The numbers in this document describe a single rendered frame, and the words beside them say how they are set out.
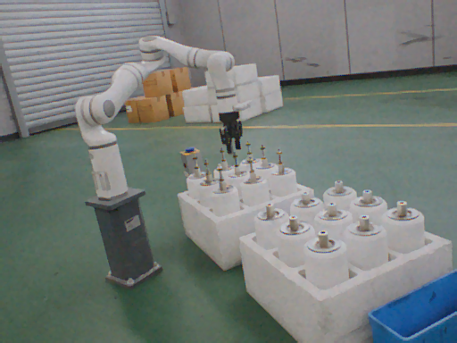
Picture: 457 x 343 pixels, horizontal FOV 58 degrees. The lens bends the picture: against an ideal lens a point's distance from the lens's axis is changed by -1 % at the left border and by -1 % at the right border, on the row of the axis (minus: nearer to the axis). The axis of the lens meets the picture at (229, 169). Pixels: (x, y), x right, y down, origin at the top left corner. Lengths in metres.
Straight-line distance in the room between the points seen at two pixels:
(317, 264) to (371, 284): 0.13
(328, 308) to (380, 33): 5.87
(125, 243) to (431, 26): 5.58
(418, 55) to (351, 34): 1.03
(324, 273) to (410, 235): 0.25
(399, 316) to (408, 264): 0.12
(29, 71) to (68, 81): 0.60
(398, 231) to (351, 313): 0.23
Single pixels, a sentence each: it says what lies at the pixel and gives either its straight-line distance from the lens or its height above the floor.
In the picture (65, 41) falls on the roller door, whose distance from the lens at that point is 7.02.
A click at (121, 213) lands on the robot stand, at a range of 1.36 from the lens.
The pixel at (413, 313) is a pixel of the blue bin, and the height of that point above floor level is 0.07.
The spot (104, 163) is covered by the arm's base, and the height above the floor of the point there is 0.42.
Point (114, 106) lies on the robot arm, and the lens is 1.35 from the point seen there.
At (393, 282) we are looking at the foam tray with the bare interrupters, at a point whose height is 0.14.
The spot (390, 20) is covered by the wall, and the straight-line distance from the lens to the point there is 6.55.
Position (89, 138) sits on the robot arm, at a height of 0.51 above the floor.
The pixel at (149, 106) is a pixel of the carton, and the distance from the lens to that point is 5.31.
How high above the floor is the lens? 0.69
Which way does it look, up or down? 16 degrees down
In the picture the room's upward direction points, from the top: 9 degrees counter-clockwise
